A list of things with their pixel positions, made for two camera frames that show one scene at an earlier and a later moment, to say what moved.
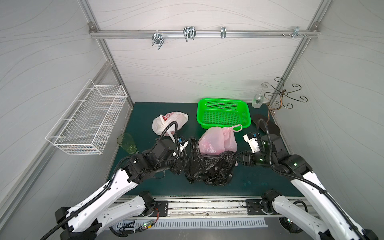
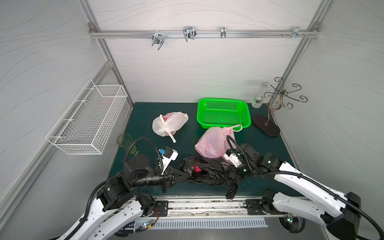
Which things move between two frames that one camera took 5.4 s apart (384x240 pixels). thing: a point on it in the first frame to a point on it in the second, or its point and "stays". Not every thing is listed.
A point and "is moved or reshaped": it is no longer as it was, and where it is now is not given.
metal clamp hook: [189, 32] stays
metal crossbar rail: [119, 33] stays
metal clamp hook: [296, 31] stays
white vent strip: [157, 223] stays
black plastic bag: [214, 169] is moved or reshaped
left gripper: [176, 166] to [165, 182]
